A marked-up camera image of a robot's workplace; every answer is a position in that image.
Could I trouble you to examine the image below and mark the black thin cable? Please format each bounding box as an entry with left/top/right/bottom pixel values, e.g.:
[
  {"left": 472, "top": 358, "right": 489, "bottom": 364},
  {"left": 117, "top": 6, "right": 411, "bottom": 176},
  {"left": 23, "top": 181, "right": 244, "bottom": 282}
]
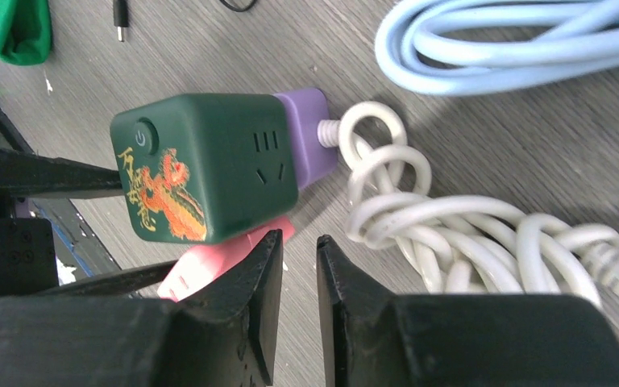
[{"left": 111, "top": 0, "right": 260, "bottom": 44}]

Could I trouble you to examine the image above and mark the white purple strip cable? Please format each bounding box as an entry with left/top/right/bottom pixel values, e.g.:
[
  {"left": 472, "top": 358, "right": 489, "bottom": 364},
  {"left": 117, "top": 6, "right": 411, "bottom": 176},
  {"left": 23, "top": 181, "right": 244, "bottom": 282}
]
[{"left": 317, "top": 101, "right": 619, "bottom": 351}]

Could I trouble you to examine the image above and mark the green cloth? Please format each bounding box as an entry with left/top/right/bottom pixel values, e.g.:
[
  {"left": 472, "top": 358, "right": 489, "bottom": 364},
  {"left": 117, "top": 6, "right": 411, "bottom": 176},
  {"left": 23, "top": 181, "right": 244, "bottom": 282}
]
[{"left": 0, "top": 0, "right": 52, "bottom": 66}]

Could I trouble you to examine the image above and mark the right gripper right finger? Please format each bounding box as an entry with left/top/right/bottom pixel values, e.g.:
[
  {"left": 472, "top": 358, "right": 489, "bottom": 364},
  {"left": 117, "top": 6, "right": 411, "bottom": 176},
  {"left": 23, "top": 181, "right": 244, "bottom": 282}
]
[{"left": 317, "top": 235, "right": 619, "bottom": 386}]

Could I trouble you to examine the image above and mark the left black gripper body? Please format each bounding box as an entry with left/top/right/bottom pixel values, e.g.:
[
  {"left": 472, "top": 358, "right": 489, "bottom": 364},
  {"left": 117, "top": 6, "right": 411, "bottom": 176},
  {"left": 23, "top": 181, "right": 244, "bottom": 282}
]
[{"left": 0, "top": 196, "right": 59, "bottom": 297}]

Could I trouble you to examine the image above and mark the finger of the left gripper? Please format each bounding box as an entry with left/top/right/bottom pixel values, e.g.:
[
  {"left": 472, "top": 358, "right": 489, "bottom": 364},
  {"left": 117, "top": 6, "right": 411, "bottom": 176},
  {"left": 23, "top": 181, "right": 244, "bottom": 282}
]
[
  {"left": 33, "top": 260, "right": 177, "bottom": 297},
  {"left": 0, "top": 148, "right": 123, "bottom": 199}
]

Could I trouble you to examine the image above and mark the purple socket adapter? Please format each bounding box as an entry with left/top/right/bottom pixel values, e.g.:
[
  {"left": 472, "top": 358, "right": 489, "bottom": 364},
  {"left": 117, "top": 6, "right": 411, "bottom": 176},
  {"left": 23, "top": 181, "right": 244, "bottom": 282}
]
[{"left": 275, "top": 87, "right": 339, "bottom": 190}]

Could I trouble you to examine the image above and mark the pink plug adapter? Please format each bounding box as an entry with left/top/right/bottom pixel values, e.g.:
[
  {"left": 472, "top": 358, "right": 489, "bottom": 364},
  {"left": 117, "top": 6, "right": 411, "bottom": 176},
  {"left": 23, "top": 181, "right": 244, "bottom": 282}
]
[{"left": 157, "top": 215, "right": 295, "bottom": 302}]

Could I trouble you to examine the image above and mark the light blue cable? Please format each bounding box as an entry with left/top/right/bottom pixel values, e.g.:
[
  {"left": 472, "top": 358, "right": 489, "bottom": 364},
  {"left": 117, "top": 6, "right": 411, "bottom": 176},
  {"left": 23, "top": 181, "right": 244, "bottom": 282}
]
[{"left": 374, "top": 0, "right": 619, "bottom": 98}]

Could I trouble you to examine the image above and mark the green patterned adapter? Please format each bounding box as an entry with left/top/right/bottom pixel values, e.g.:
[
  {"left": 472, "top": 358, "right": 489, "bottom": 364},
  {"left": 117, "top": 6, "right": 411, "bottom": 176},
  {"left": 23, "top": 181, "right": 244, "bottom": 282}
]
[{"left": 110, "top": 94, "right": 299, "bottom": 244}]

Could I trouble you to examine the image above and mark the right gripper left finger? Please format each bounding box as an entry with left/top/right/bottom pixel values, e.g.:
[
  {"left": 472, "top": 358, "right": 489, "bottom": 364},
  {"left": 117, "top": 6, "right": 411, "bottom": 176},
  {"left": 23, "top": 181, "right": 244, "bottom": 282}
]
[{"left": 0, "top": 230, "right": 283, "bottom": 386}]

